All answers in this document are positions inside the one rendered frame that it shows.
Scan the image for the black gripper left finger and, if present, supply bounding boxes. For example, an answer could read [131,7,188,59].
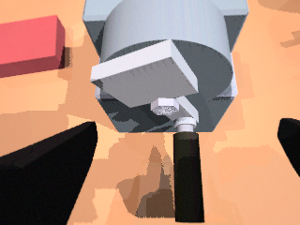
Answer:
[0,121,98,225]

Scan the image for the red rectangular block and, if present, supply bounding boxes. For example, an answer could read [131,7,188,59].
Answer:
[0,14,66,78]

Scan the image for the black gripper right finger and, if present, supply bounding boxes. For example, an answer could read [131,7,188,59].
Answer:
[277,117,300,178]

